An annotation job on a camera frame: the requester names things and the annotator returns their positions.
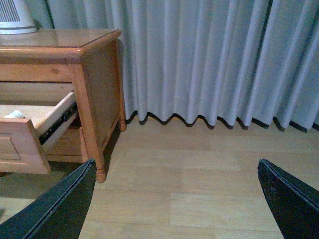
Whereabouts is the wooden nightstand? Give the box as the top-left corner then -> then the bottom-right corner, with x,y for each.
0,29 -> 126,183

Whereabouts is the grey curtain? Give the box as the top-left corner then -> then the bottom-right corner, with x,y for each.
24,0 -> 319,132

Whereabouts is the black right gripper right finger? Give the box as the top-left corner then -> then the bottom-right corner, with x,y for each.
258,159 -> 319,239

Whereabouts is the white medicine bottle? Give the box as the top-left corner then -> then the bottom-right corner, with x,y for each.
4,110 -> 25,119

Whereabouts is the wooden drawer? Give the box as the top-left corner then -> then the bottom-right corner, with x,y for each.
46,127 -> 89,163
0,91 -> 78,174

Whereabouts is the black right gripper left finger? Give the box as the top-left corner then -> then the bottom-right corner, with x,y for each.
0,159 -> 96,239

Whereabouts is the white ribbed lamp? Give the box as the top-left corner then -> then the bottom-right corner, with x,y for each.
0,0 -> 37,34

